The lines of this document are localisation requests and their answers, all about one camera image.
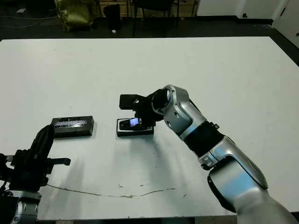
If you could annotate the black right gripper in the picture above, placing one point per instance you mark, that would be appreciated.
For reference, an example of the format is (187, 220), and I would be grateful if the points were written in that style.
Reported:
(146, 107)

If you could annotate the black round door stop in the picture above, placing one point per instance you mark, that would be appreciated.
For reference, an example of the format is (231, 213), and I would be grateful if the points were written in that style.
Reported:
(244, 16)

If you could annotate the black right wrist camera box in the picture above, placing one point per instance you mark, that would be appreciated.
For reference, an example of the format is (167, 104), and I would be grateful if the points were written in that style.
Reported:
(127, 101)

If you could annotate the slim black camera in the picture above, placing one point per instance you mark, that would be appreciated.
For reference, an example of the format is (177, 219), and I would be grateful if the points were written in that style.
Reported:
(127, 123)

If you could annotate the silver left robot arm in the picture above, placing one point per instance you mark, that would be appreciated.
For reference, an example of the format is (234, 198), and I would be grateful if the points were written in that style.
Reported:
(25, 207)

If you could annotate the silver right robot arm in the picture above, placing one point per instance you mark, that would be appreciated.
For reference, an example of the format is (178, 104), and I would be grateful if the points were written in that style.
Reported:
(182, 109)

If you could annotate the white door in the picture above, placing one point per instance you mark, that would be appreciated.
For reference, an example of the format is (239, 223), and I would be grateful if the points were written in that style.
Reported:
(288, 21)

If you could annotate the black waste bin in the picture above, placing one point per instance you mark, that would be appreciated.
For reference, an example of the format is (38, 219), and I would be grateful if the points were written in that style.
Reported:
(112, 17)

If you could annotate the white sheet of paper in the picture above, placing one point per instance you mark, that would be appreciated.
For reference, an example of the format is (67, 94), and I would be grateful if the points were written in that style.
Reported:
(21, 10)

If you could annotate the black mesh chair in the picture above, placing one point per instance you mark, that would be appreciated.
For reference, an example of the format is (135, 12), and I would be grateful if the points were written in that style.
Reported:
(154, 3)

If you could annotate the yellow-green plastic bag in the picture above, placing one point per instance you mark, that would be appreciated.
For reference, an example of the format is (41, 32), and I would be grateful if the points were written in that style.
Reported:
(74, 14)

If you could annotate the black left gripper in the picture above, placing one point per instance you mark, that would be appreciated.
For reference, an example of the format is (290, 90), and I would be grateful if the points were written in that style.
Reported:
(28, 175)

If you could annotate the black box with white insert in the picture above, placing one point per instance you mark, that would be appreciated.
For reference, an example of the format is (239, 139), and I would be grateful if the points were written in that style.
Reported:
(135, 133)

